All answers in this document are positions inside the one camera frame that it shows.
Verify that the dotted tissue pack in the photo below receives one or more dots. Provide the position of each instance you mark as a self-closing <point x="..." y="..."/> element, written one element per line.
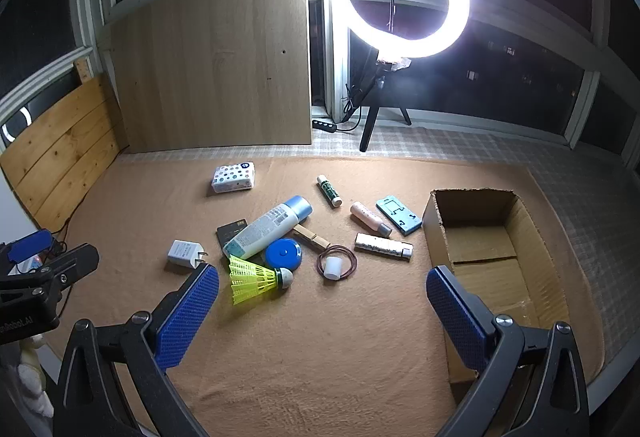
<point x="232" y="177"/>

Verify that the light laminate wooden board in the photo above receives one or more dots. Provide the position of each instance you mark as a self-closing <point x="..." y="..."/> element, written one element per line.
<point x="210" y="67"/>

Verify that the pink bottle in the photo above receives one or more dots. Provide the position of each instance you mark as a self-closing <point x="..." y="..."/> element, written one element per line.
<point x="367" y="216"/>

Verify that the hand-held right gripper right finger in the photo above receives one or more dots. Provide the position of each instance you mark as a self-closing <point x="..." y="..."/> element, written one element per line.
<point x="457" y="317"/>

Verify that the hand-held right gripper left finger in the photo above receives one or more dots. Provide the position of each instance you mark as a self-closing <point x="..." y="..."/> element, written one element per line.
<point x="187" y="312"/>

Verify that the pine wood panel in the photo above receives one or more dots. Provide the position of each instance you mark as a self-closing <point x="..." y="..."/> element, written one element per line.
<point x="60" y="152"/>

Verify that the green and white glue stick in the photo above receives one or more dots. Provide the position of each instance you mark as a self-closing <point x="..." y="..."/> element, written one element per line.
<point x="329" y="191"/>

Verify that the teal phone stand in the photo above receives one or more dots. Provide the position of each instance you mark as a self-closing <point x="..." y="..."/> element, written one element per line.
<point x="400" y="214"/>

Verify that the small black yellow notebook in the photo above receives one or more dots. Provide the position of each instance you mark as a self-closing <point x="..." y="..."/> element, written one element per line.
<point x="230" y="231"/>

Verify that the white bottle with blue cap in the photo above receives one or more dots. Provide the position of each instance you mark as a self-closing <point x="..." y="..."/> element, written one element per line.
<point x="265" y="229"/>

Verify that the white charger plug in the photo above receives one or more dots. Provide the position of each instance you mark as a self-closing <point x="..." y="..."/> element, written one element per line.
<point x="184" y="253"/>

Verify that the black power strip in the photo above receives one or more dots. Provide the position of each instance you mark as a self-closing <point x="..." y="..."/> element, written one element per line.
<point x="323" y="124"/>

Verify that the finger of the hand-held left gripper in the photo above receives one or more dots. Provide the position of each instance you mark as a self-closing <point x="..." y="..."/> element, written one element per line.
<point x="30" y="247"/>
<point x="75" y="259"/>

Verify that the yellow shuttlecock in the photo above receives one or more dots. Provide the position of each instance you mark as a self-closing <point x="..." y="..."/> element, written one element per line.
<point x="250" y="284"/>

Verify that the small white cap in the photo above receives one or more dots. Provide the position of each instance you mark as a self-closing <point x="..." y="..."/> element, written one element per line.
<point x="333" y="268"/>

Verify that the blue round case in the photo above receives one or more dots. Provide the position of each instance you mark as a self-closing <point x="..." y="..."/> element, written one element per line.
<point x="282" y="254"/>

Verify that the cardboard box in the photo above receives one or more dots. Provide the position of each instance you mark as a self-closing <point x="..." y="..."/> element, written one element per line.
<point x="530" y="237"/>

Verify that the white patterned tube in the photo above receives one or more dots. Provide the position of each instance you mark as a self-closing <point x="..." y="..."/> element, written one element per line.
<point x="380" y="244"/>

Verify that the wooden clothespin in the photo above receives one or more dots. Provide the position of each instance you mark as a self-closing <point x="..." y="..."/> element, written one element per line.
<point x="312" y="236"/>

